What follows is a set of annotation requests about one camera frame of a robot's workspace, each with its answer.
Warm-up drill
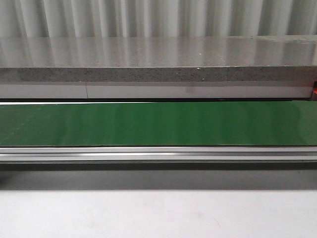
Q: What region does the green conveyor belt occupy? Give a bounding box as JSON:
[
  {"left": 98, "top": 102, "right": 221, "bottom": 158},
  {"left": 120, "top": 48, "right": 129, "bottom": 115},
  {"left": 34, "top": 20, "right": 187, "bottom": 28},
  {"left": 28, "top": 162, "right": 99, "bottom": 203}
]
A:
[{"left": 0, "top": 101, "right": 317, "bottom": 147}]

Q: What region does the grey speckled stone counter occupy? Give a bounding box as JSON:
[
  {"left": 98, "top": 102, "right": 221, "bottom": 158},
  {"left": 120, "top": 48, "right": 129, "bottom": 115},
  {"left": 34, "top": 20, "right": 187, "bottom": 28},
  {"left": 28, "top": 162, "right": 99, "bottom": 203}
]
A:
[{"left": 0, "top": 36, "right": 317, "bottom": 82}]

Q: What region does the red orange object at edge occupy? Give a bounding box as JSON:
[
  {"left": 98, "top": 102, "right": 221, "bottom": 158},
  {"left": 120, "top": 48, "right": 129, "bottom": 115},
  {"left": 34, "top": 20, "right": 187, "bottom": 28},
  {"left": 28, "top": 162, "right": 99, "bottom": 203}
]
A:
[{"left": 311, "top": 82, "right": 317, "bottom": 101}]

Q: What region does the white corrugated curtain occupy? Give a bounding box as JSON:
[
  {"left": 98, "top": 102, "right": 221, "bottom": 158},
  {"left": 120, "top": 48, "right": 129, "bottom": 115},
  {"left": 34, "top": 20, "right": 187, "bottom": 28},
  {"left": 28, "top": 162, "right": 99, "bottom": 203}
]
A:
[{"left": 0, "top": 0, "right": 317, "bottom": 37}]

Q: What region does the aluminium conveyor front rail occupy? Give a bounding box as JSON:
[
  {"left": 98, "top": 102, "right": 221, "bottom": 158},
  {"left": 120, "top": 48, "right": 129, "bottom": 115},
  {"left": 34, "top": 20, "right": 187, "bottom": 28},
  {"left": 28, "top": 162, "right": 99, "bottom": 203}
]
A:
[{"left": 0, "top": 146, "right": 317, "bottom": 164}]

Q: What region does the white conveyor back rail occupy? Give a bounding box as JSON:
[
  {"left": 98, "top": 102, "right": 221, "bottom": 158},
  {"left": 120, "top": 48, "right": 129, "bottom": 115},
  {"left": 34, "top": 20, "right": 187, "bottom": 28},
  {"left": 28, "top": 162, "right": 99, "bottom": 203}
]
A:
[{"left": 0, "top": 81, "right": 314, "bottom": 99}]

